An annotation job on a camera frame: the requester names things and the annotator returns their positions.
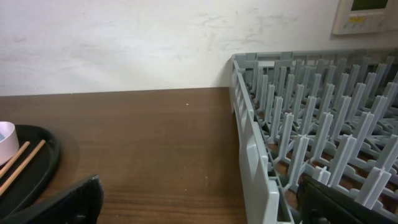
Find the wooden chopstick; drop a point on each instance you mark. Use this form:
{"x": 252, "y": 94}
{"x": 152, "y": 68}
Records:
{"x": 14, "y": 158}
{"x": 16, "y": 173}

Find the right wooden chopstick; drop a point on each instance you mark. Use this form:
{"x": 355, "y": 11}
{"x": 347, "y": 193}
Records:
{"x": 16, "y": 173}

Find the left wooden chopstick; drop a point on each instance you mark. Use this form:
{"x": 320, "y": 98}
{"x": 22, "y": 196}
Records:
{"x": 14, "y": 158}

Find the grey dishwasher rack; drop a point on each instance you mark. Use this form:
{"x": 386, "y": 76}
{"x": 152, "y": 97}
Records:
{"x": 329, "y": 115}

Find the white wall control panel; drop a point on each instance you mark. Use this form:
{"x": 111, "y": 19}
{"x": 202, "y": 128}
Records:
{"x": 365, "y": 17}

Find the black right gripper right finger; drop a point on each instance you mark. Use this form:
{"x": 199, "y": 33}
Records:
{"x": 318, "y": 203}

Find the round black tray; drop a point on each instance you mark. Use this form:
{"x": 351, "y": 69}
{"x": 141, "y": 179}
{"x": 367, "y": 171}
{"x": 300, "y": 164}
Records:
{"x": 34, "y": 178}

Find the pink white bowl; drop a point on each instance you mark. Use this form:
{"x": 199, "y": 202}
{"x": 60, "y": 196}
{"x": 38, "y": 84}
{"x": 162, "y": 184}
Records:
{"x": 9, "y": 142}

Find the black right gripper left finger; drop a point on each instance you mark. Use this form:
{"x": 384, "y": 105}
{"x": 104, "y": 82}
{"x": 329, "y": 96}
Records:
{"x": 79, "y": 203}

